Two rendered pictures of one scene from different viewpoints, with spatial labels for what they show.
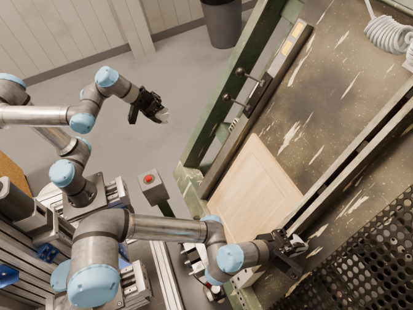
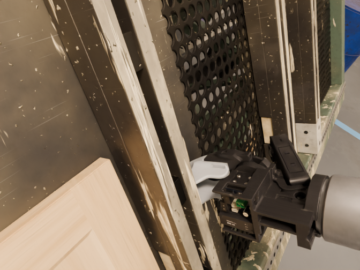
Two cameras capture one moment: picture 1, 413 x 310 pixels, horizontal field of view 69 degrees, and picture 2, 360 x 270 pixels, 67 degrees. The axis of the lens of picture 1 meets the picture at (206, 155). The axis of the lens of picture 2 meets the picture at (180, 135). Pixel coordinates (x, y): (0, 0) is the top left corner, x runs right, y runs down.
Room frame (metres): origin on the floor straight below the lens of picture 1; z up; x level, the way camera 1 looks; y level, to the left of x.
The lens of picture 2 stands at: (0.61, -0.14, 1.56)
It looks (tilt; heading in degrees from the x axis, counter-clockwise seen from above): 46 degrees down; 211
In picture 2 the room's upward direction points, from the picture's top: 22 degrees clockwise
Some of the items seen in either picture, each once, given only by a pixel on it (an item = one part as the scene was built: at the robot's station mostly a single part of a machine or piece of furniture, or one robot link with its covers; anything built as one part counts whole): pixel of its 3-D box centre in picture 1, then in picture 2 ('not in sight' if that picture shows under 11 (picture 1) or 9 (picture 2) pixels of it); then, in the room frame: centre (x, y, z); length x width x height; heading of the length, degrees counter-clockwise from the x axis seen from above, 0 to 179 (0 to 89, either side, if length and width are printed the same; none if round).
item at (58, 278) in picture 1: (73, 280); not in sight; (0.45, 0.59, 1.20); 0.13 x 0.12 x 0.14; 0
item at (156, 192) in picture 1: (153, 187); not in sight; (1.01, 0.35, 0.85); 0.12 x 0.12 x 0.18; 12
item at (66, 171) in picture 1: (66, 176); not in sight; (0.95, 0.66, 1.20); 0.13 x 0.12 x 0.14; 163
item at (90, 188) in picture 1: (78, 189); not in sight; (0.94, 0.67, 1.09); 0.15 x 0.15 x 0.10
